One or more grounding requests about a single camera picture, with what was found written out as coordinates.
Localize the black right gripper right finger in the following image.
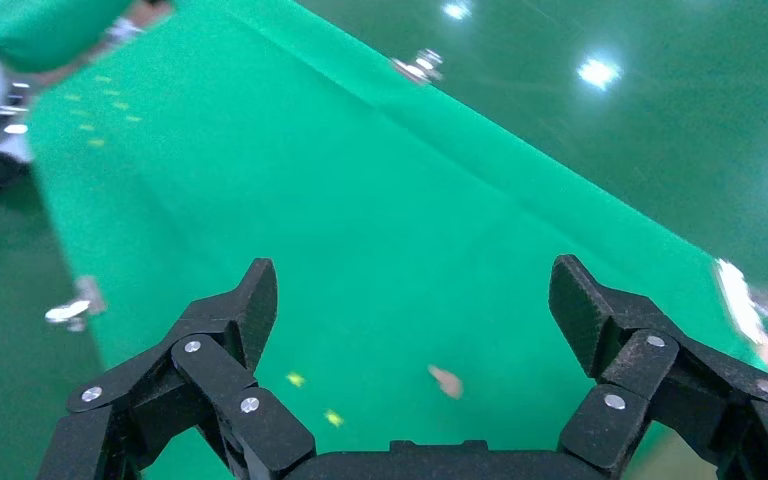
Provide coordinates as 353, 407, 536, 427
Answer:
548, 254, 768, 480

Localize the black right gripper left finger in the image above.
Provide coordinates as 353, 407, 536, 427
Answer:
36, 258, 317, 480

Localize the green table cloth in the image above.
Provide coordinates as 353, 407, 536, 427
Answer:
26, 0, 768, 480

